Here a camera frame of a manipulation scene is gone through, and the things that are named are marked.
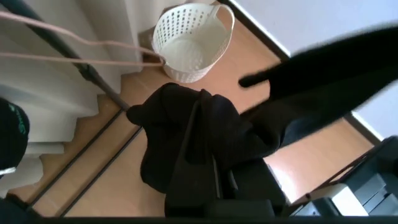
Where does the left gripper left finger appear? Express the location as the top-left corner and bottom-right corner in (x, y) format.
(164, 99), (222, 217)

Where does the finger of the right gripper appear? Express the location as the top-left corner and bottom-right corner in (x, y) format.
(238, 23), (398, 108)

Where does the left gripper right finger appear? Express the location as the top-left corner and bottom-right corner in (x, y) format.
(229, 159), (287, 216)

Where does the black shirt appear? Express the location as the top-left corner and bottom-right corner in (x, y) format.
(126, 82), (346, 194)

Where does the pink clothes hanger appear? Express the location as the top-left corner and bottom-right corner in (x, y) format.
(0, 11), (165, 68)

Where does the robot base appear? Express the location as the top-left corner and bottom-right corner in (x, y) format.
(285, 135), (398, 218)

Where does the white laundry basket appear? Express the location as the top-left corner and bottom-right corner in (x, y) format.
(151, 2), (236, 84)

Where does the black clothes rack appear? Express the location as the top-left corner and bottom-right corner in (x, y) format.
(0, 0), (144, 218)

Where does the white curtain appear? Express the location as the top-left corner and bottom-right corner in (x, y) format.
(0, 0), (218, 200)

